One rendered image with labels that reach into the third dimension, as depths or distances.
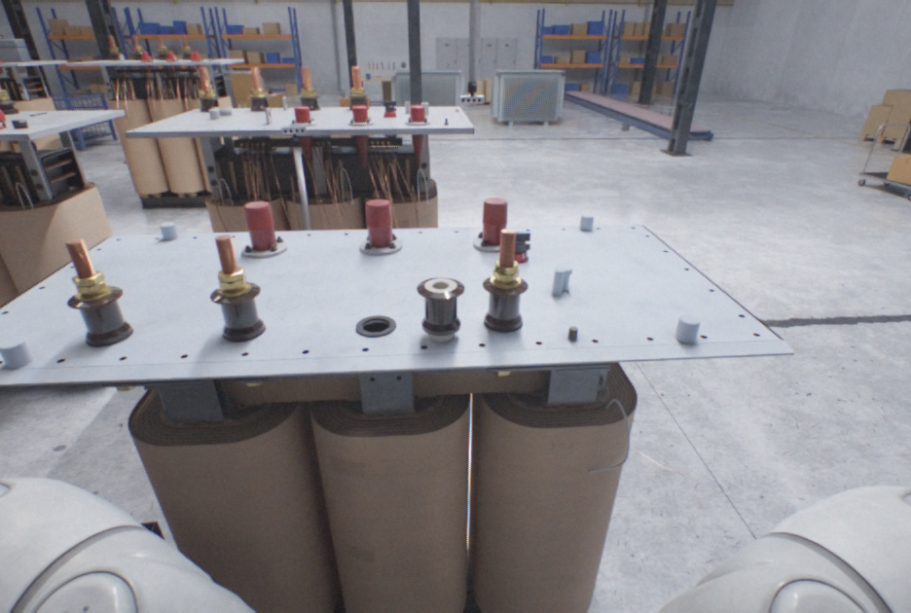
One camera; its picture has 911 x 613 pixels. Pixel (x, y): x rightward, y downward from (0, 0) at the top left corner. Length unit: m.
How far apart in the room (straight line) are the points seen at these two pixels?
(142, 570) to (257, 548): 1.12
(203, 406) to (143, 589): 0.87
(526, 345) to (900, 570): 0.66
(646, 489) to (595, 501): 1.22
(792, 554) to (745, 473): 2.48
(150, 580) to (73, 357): 0.79
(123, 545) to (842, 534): 0.57
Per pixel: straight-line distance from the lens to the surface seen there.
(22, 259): 3.41
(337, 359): 0.97
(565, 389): 1.23
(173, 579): 0.46
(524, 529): 1.51
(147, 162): 7.19
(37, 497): 0.58
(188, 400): 1.29
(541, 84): 13.28
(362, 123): 2.51
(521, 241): 1.35
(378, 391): 1.17
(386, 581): 1.64
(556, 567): 1.67
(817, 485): 3.10
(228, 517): 1.48
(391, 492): 1.35
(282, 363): 0.99
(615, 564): 2.38
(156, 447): 1.36
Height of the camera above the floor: 1.89
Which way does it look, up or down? 28 degrees down
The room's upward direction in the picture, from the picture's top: straight up
